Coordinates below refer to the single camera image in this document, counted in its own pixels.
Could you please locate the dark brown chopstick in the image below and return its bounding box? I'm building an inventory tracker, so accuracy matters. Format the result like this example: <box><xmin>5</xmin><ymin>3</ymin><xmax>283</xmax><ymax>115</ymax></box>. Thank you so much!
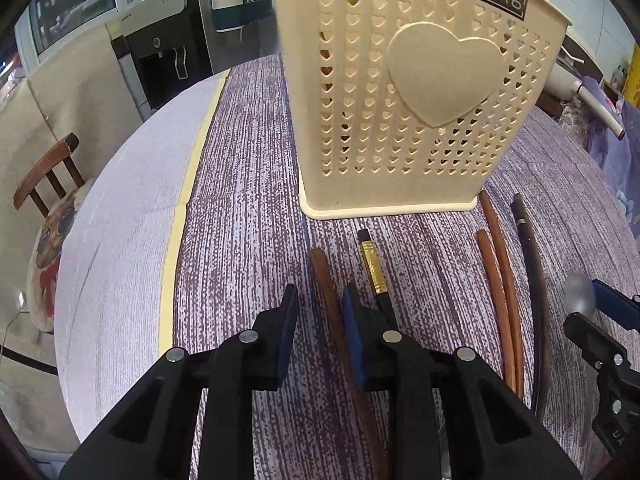
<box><xmin>310</xmin><ymin>247</ymin><xmax>388</xmax><ymax>479</ymax></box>

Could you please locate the cream plastic utensil holder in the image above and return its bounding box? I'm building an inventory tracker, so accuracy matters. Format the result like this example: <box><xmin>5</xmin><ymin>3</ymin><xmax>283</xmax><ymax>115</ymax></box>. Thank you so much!
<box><xmin>274</xmin><ymin>0</ymin><xmax>570</xmax><ymax>220</ymax></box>

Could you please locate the black chopstick gold band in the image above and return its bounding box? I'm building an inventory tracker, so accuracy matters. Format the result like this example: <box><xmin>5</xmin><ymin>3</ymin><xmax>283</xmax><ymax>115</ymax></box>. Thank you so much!
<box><xmin>357</xmin><ymin>229</ymin><xmax>398</xmax><ymax>330</ymax></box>

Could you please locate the brown wooden chopstick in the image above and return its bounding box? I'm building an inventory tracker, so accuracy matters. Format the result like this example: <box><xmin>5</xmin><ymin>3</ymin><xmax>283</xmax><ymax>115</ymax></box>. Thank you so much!
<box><xmin>478</xmin><ymin>190</ymin><xmax>524</xmax><ymax>401</ymax></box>
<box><xmin>476</xmin><ymin>230</ymin><xmax>516</xmax><ymax>392</ymax></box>

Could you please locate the water dispenser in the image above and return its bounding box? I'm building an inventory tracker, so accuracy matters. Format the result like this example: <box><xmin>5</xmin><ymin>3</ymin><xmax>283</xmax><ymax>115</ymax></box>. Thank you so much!
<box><xmin>110</xmin><ymin>0</ymin><xmax>281</xmax><ymax>111</ymax></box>

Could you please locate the cream frying pan with lid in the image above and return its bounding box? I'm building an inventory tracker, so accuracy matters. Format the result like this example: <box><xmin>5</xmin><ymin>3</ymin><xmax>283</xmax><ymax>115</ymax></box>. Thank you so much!
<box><xmin>544</xmin><ymin>46</ymin><xmax>626</xmax><ymax>140</ymax></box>

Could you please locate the purple striped tablecloth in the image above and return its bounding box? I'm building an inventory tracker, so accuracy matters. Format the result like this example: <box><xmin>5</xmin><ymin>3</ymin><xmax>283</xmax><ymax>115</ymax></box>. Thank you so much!
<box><xmin>174</xmin><ymin>56</ymin><xmax>639</xmax><ymax>479</ymax></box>

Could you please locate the purple floral cloth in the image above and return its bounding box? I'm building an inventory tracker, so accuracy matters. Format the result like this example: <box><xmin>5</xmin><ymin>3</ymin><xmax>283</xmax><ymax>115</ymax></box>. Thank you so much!
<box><xmin>559</xmin><ymin>76</ymin><xmax>639</xmax><ymax>245</ymax></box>

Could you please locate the small steel spoon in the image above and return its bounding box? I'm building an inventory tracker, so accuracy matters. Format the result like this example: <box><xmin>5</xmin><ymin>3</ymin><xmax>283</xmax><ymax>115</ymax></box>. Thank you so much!
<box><xmin>563</xmin><ymin>273</ymin><xmax>596</xmax><ymax>318</ymax></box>

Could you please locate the black chopstick silver band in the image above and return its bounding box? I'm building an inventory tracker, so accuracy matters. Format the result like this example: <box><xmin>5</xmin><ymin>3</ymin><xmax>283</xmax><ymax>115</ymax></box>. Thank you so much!
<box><xmin>511</xmin><ymin>193</ymin><xmax>551</xmax><ymax>422</ymax></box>

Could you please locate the wooden chair with cushion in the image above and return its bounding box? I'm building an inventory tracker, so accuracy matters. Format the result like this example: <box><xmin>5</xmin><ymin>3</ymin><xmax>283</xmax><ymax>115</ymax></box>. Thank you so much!
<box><xmin>13</xmin><ymin>133</ymin><xmax>94</xmax><ymax>334</ymax></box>

